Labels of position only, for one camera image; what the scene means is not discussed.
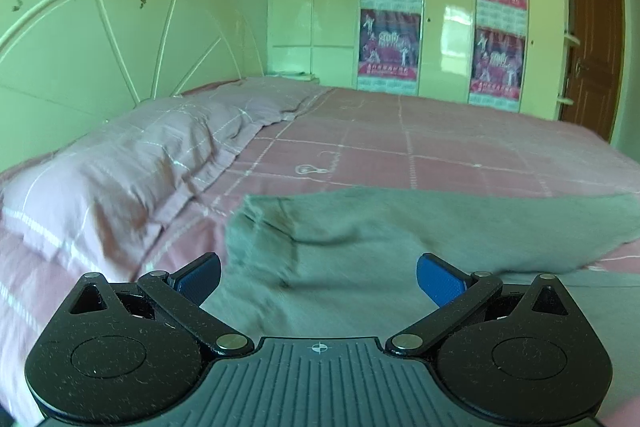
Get cream corner shelf unit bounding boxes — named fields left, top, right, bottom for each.
left=556, top=0, right=580, bottom=110

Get brown wooden door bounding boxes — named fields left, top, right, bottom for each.
left=560, top=0, right=625, bottom=141

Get lower left red poster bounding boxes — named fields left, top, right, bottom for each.
left=357, top=9, right=421, bottom=96

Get cream wooden headboard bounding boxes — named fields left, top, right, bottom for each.
left=1, top=0, right=264, bottom=168

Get grey sweat pants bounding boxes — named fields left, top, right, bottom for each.
left=200, top=185, right=640, bottom=339

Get pink checked pillow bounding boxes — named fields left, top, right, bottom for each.
left=1, top=77, right=325, bottom=280

